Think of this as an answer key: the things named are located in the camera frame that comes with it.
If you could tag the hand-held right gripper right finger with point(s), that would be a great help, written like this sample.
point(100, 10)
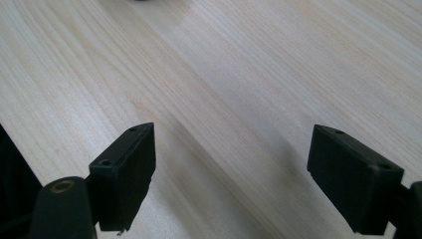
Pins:
point(355, 182)

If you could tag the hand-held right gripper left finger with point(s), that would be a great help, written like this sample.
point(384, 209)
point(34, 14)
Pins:
point(122, 179)

